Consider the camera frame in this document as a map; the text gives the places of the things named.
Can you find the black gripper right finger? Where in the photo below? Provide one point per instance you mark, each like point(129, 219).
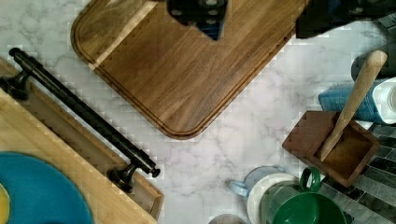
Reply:
point(321, 16)

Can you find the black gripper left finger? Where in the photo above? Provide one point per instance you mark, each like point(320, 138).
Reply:
point(206, 15)

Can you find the black metal drawer handle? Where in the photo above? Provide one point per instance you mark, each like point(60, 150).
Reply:
point(16, 87)

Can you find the light wooden drawer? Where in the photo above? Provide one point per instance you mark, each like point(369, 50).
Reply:
point(41, 129)

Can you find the dark wooden cutting board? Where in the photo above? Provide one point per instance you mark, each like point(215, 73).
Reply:
point(174, 75)

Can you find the square wooden utensil holder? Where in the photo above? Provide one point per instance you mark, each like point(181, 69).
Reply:
point(350, 155)

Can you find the light blue mug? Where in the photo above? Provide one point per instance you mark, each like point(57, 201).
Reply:
point(243, 188)

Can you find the green mug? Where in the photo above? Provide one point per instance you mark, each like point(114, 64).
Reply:
point(298, 202)

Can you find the grey round object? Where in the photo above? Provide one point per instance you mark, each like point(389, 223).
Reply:
point(227, 219)

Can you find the blue plate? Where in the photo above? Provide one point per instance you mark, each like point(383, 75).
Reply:
point(40, 193)

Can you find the yellow item on plate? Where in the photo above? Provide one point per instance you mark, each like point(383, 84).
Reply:
point(4, 205)

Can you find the wooden utensil handle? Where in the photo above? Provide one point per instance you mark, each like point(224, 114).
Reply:
point(363, 83)

